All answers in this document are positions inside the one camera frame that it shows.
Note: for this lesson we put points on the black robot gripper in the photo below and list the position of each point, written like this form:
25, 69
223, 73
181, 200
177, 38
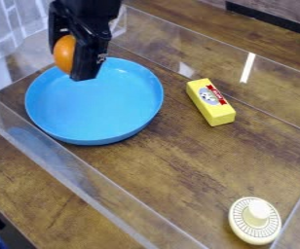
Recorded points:
84, 18

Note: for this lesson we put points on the orange toy ball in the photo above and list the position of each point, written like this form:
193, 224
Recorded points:
64, 53

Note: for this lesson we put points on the blue round tray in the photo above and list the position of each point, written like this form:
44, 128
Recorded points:
100, 111

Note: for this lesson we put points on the yellow butter box toy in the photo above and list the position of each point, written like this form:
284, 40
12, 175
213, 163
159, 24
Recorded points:
211, 102

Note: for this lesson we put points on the cream round toy dial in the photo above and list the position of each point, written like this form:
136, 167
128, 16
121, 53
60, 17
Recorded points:
255, 220

